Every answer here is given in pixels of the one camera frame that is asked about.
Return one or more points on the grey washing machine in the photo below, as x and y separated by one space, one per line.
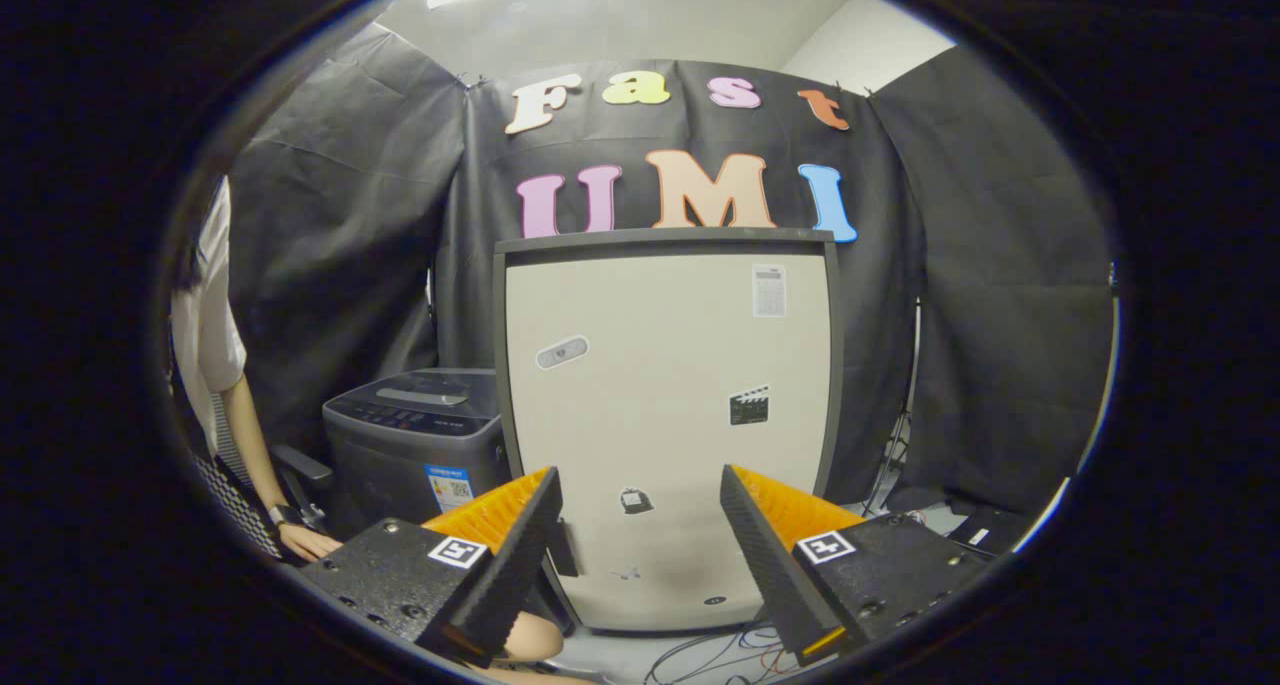
400 465

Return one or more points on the black backdrop cloth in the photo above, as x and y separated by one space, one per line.
350 215

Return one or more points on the person's wristwatch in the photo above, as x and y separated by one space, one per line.
285 515

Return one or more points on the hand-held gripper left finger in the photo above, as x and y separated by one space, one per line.
515 565

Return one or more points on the person's white shirt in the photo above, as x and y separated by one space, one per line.
215 335

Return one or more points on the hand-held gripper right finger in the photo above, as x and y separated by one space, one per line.
765 565

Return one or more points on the person's leg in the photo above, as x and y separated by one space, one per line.
535 637

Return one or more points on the black white patterned garment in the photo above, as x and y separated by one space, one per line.
235 510

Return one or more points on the black office chair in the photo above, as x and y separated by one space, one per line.
300 465

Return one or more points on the black flat box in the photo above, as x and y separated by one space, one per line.
990 530

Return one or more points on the beige cabinet with grey frame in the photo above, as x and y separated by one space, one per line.
670 365

